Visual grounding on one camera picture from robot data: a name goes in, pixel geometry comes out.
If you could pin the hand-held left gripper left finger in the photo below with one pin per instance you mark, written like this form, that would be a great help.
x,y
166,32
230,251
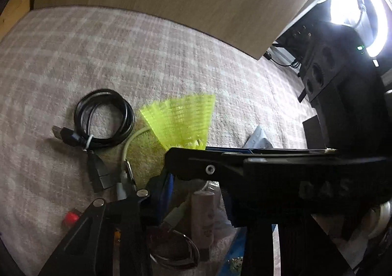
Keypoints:
x,y
165,193

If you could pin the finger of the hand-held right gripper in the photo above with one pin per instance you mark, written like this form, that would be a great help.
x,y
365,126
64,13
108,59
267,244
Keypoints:
x,y
196,165

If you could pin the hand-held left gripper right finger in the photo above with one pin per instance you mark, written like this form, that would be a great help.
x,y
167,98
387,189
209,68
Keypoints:
x,y
232,211

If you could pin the dark container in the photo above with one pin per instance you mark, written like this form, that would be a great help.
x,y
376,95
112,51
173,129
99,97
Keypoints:
x,y
314,132

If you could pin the yellow-green plastic shuttlecock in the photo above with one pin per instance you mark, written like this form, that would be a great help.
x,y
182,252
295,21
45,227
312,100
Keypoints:
x,y
180,120

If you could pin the grey-white printed packet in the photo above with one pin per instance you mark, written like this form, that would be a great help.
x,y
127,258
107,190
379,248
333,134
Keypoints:
x,y
258,139

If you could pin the clear round container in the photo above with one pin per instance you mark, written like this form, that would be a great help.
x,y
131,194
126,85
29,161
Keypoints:
x,y
193,251

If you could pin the clear plastic bag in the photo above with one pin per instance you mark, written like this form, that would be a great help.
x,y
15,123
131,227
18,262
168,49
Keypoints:
x,y
219,202

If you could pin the beige tube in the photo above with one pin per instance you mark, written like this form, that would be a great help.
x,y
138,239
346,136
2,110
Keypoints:
x,y
203,217

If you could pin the metal carabiner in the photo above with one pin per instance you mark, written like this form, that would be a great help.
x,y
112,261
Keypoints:
x,y
130,172

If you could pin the blue cartoon packet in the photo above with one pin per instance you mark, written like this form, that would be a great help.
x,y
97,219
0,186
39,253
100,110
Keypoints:
x,y
235,260

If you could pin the small yellow object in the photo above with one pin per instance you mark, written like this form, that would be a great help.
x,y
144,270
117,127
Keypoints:
x,y
117,234

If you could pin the small red object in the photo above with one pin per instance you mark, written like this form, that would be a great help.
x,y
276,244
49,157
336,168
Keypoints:
x,y
71,218

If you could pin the white tape roll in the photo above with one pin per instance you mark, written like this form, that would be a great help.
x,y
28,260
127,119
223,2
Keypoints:
x,y
382,217

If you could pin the pink plaid blanket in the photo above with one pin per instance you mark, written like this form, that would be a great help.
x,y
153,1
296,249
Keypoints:
x,y
153,58

